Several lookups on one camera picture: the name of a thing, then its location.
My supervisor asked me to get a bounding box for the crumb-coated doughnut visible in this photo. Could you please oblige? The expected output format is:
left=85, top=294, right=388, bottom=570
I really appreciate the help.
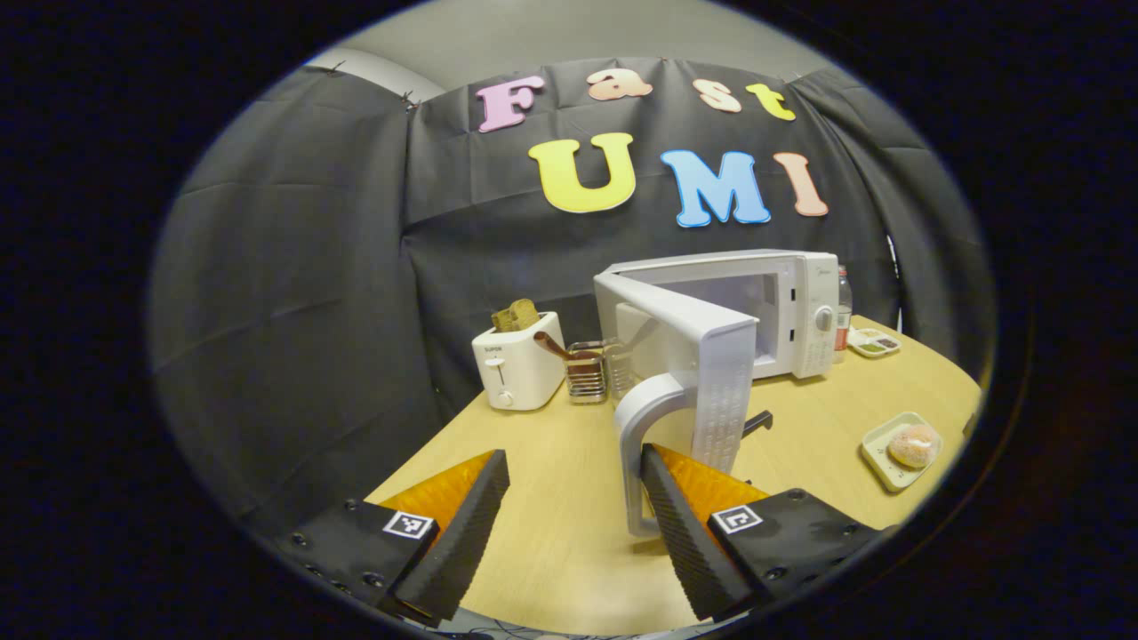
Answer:
left=887, top=424, right=941, bottom=469

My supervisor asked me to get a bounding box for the white divided dish of beans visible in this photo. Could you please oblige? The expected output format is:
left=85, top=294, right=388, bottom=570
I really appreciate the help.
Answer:
left=846, top=327, right=902, bottom=359

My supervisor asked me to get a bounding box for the pale green square plate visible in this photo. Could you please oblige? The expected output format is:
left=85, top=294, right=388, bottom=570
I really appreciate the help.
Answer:
left=861, top=411, right=944, bottom=492

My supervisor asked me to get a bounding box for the white toaster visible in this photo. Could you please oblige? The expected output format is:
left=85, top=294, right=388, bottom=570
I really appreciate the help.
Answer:
left=471, top=311, right=567, bottom=412

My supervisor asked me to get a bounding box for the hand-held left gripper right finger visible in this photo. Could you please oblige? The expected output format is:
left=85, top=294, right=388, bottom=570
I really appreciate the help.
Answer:
left=640, top=443, right=894, bottom=623

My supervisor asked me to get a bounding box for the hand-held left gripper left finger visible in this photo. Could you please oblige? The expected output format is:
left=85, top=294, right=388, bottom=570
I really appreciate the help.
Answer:
left=271, top=449, right=512, bottom=623

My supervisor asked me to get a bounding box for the clear bottle with red label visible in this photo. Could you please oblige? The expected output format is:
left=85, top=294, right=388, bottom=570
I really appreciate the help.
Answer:
left=834, top=265, right=854, bottom=352

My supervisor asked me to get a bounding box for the wooden spoon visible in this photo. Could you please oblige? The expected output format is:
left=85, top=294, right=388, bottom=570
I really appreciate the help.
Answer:
left=533, top=332, right=605, bottom=364

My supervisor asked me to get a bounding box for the brown bread slice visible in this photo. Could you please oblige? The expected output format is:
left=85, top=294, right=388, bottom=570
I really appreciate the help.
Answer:
left=491, top=299, right=541, bottom=334

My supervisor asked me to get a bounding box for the metal wire utensil holder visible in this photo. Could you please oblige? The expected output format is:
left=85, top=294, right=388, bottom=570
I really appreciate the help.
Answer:
left=565, top=340, right=609, bottom=404

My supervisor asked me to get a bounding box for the white microwave oven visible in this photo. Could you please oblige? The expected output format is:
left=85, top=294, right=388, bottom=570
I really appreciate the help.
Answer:
left=593, top=249, right=841, bottom=539

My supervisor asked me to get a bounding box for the clear glass jar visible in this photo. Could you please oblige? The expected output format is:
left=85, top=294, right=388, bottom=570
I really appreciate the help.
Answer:
left=606, top=345, right=637, bottom=401

